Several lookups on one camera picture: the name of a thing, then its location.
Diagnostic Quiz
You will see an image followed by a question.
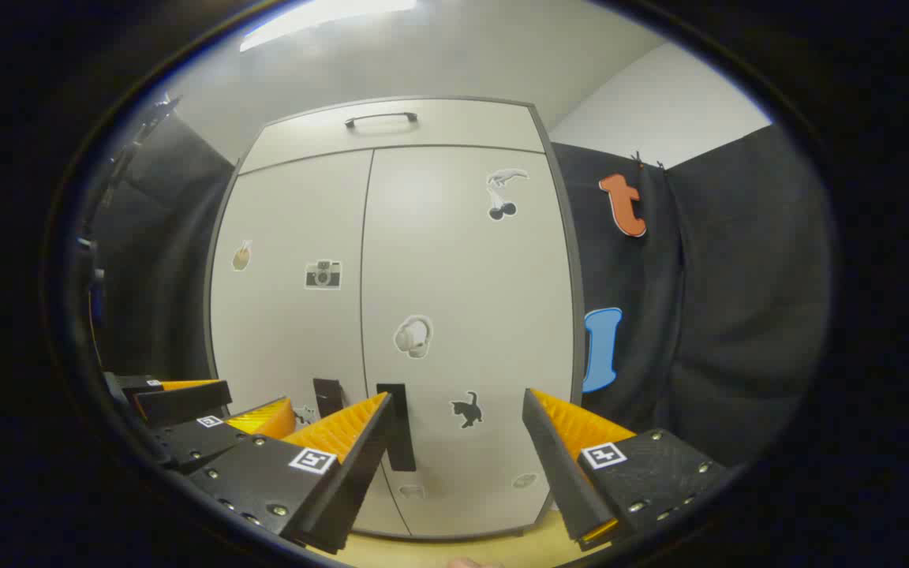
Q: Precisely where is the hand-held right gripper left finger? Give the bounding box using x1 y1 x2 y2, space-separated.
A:
186 392 396 555

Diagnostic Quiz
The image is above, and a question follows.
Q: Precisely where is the black door handle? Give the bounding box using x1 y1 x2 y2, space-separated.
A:
313 378 344 420
376 383 417 473

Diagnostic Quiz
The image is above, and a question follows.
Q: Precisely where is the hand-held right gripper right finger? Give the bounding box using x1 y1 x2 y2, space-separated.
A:
522 388 731 551

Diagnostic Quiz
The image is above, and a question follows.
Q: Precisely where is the black backdrop cloth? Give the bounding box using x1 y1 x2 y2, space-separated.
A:
88 110 234 379
553 122 834 466

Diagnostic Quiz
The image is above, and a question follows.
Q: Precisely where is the dark metal drawer handle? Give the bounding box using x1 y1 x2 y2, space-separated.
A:
344 112 419 129

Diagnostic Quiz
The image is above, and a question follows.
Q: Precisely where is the grey cabinet door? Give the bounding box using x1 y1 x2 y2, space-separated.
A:
208 150 412 537
360 146 582 541

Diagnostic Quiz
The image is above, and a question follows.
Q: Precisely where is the ceiling light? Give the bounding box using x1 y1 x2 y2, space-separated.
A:
238 0 420 52

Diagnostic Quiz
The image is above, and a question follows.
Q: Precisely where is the grey cabinet drawer front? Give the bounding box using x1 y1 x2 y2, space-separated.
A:
240 99 546 174

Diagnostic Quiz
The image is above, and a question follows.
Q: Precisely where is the grey double-door shoe cabinet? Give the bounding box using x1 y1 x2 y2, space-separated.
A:
204 96 588 541

